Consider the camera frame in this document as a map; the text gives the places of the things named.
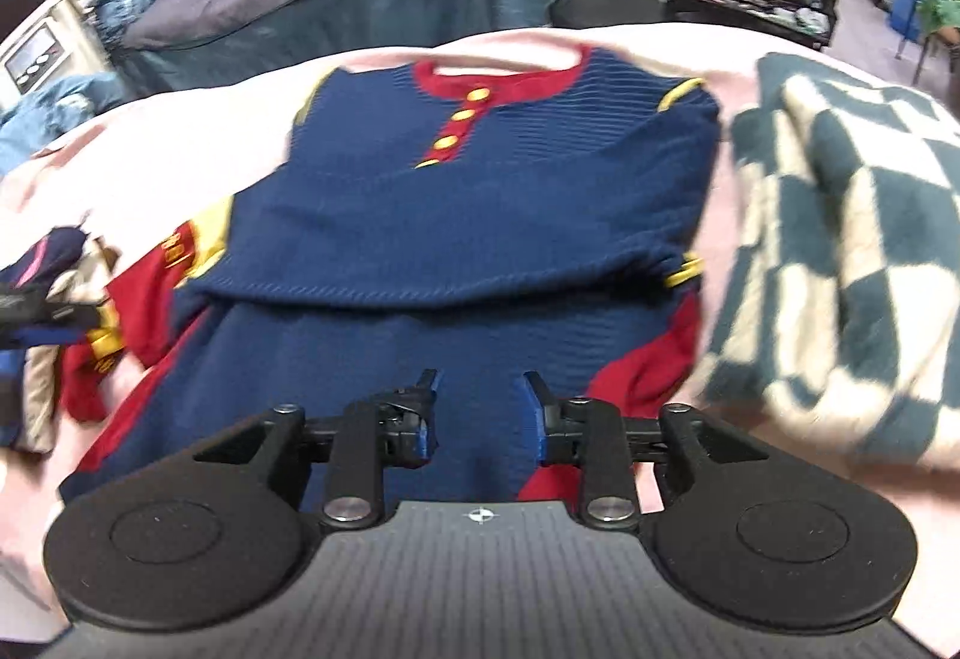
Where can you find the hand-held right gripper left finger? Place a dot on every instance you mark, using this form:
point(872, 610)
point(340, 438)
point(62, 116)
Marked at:
point(424, 435)

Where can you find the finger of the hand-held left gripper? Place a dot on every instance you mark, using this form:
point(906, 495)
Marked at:
point(45, 312)

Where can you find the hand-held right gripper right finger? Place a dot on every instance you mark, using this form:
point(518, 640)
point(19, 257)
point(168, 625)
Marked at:
point(532, 432)

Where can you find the stack of clothes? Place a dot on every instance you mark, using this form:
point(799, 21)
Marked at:
point(71, 261)

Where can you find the navy and red knit sweater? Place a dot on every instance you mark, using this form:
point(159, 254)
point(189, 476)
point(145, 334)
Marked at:
point(465, 216)

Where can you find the light blue denim cloth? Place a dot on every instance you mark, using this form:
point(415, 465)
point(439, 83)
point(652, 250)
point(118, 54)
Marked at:
point(52, 111)

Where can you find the pink polka dot blanket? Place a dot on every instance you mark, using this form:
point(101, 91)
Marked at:
point(187, 156)

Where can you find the white appliance with display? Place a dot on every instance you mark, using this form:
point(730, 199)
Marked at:
point(34, 59)

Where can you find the teal and white checkered blanket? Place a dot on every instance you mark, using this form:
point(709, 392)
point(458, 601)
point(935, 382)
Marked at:
point(847, 254)

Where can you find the black round chair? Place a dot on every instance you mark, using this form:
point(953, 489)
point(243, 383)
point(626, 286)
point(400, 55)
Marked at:
point(604, 8)

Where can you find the blue bin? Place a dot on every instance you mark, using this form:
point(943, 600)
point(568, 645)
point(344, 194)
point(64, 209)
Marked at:
point(904, 10)

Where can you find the green cloth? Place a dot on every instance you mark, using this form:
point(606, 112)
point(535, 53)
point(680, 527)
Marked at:
point(941, 15)

